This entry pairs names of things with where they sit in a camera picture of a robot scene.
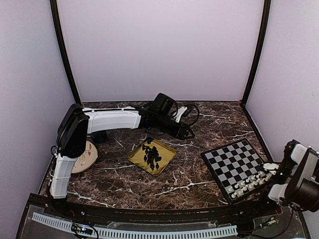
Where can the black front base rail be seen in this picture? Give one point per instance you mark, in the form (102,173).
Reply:
(243,212)

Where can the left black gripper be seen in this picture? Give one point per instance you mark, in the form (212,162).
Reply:
(182,131)

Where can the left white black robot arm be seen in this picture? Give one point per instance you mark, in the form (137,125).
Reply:
(79,122)

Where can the round painted wooden plate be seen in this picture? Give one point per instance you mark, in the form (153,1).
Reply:
(87,159)

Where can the black silver chess board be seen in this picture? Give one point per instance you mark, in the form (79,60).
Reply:
(231,160)

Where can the right black frame post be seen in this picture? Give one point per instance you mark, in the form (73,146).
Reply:
(258,52)

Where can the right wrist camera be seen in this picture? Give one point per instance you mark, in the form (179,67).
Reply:
(271,167)

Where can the dark blue mug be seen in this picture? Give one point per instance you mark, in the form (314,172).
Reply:
(99,137)

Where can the pile of black chess pieces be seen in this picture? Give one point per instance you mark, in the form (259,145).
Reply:
(151,157)

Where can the white chess pieces row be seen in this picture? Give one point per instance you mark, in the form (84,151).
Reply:
(237,187)

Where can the gold square tray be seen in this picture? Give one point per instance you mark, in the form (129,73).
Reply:
(166,152)

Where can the white slotted cable duct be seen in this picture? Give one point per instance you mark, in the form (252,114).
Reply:
(121,230)

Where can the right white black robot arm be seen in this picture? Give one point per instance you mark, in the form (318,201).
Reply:
(295,180)

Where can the black frame post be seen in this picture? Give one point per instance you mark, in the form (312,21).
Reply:
(63,50)
(258,52)

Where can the left black frame post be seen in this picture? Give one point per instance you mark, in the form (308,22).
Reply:
(63,50)

